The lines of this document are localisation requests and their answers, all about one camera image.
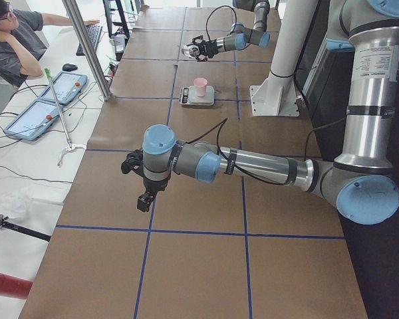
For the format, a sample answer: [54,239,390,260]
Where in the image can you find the crumpled white plastic wrap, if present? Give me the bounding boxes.
[0,187,33,220]

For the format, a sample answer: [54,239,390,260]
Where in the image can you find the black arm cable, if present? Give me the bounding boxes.
[186,117,297,185]
[205,5,237,43]

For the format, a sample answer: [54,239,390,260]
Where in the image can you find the black tripod rod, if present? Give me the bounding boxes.
[0,214,51,242]

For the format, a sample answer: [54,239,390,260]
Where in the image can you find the black keyboard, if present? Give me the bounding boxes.
[75,24,102,56]

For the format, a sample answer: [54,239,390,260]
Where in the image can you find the teach pendant with red button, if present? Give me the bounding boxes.
[3,99,59,141]

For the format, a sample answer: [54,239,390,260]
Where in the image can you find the red cylinder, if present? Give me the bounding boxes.
[0,273,33,300]

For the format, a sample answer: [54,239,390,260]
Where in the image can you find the black computer mouse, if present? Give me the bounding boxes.
[62,63,78,72]

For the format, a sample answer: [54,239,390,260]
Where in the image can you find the person in grey shirt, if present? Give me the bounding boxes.
[0,0,100,88]

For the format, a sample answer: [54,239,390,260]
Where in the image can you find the aluminium frame post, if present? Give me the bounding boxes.
[63,0,112,101]

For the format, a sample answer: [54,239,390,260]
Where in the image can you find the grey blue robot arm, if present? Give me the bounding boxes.
[182,1,271,62]
[121,1,399,225]

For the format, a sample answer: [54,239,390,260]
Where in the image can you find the glass sauce bottle metal spout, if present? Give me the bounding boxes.
[182,44,201,59]

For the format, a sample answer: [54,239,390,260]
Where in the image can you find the white digital kitchen scale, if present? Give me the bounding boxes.
[179,86,215,106]

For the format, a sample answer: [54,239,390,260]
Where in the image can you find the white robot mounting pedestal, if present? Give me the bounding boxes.
[250,0,319,117]

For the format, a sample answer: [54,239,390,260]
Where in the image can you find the pink plastic cup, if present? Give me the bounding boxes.
[193,77,208,98]

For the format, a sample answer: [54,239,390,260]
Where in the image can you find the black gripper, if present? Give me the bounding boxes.
[120,150,169,212]
[191,35,219,62]

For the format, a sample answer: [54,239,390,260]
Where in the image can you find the metal reach grabber stick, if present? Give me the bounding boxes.
[45,68,87,167]

